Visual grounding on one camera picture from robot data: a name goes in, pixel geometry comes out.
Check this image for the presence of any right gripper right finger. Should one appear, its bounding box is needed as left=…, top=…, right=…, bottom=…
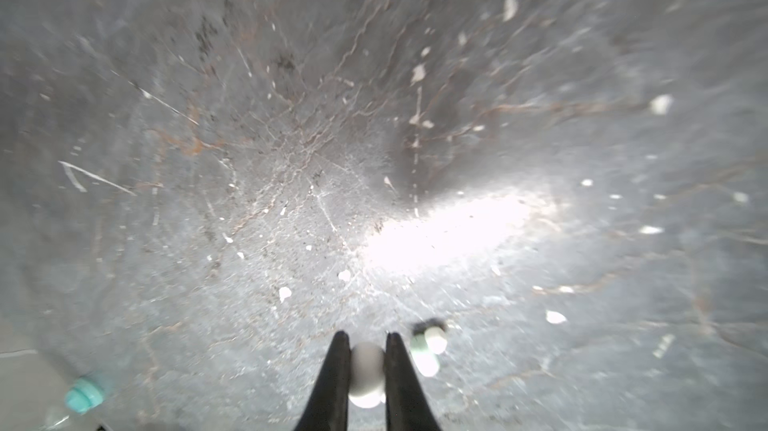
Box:
left=384, top=332, right=441, bottom=431

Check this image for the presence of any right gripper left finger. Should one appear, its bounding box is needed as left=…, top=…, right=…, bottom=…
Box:
left=294, top=331, right=351, bottom=431

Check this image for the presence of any teal round disc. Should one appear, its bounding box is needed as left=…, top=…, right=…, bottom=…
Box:
left=64, top=375, right=109, bottom=415

